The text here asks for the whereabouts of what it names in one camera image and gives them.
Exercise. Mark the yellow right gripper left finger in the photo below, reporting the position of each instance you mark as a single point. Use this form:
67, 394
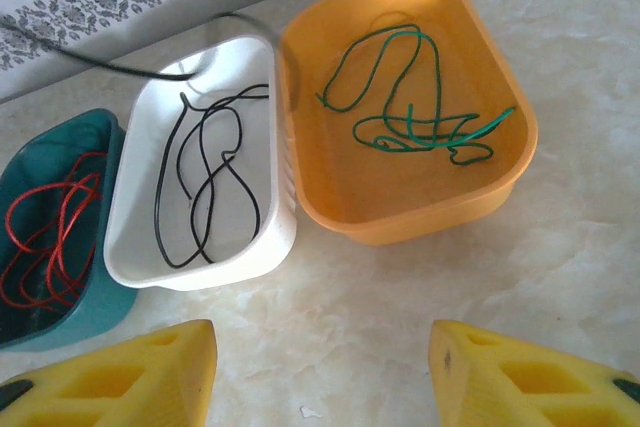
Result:
125, 387

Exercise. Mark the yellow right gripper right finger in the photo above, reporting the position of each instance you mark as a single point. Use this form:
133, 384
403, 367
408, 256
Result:
525, 387

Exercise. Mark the teal plastic bin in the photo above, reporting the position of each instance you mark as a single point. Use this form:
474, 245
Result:
115, 307

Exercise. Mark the small white scrap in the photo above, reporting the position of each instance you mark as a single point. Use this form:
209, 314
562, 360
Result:
310, 413

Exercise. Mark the orange plastic bin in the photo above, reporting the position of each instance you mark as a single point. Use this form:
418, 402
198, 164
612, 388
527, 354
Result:
400, 207

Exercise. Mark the white plastic bin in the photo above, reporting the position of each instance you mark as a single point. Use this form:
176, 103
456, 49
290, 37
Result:
280, 227

